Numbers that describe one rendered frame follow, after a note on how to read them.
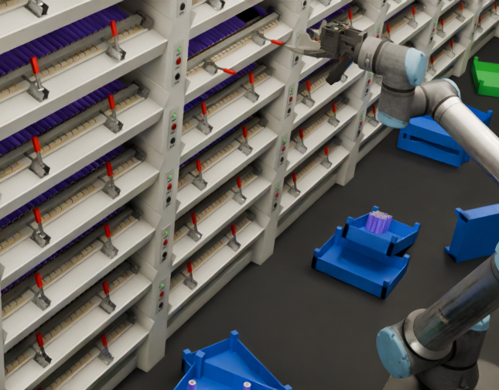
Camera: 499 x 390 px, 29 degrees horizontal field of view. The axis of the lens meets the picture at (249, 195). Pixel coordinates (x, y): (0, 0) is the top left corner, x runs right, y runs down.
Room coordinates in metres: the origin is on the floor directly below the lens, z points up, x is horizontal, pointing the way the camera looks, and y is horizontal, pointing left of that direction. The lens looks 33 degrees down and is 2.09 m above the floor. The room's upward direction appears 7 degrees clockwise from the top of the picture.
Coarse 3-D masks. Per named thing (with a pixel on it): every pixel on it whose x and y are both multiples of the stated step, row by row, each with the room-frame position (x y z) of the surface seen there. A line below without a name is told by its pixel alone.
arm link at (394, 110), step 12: (384, 84) 2.28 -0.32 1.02; (384, 96) 2.28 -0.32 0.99; (396, 96) 2.26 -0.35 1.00; (408, 96) 2.26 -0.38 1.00; (420, 96) 2.30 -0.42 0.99; (384, 108) 2.27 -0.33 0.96; (396, 108) 2.26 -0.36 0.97; (408, 108) 2.27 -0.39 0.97; (420, 108) 2.29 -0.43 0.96; (384, 120) 2.27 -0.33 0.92; (396, 120) 2.25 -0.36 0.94; (408, 120) 2.28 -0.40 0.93
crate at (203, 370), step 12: (204, 360) 1.76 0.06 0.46; (192, 372) 1.74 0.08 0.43; (204, 372) 1.76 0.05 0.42; (216, 372) 1.75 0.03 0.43; (228, 372) 1.73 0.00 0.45; (180, 384) 1.68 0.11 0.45; (204, 384) 1.73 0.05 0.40; (216, 384) 1.74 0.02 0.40; (228, 384) 1.73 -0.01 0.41; (240, 384) 1.72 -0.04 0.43; (252, 384) 1.71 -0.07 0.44; (264, 384) 1.71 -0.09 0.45
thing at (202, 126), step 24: (240, 72) 2.72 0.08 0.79; (264, 72) 2.80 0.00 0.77; (288, 72) 2.78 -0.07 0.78; (216, 96) 2.54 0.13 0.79; (240, 96) 2.62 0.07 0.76; (264, 96) 2.68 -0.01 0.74; (192, 120) 2.42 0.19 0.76; (216, 120) 2.47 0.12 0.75; (240, 120) 2.56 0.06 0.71; (192, 144) 2.32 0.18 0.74
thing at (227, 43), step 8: (272, 16) 2.77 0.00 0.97; (256, 24) 2.69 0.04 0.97; (264, 24) 2.71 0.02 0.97; (272, 24) 2.74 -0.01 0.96; (240, 32) 2.60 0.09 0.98; (248, 32) 2.63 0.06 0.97; (224, 40) 2.53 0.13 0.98; (232, 40) 2.55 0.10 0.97; (240, 40) 2.59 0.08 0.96; (216, 48) 2.48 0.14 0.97; (224, 48) 2.51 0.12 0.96; (200, 56) 2.41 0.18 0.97; (208, 56) 2.43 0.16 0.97; (192, 64) 2.36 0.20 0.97
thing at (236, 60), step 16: (272, 0) 2.82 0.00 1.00; (288, 16) 2.80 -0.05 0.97; (272, 32) 2.72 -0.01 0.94; (288, 32) 2.76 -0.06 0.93; (240, 48) 2.57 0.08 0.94; (256, 48) 2.60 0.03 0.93; (272, 48) 2.70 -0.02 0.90; (224, 64) 2.46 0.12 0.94; (240, 64) 2.51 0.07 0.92; (192, 80) 2.32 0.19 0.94; (208, 80) 2.35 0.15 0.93; (192, 96) 2.30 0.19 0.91
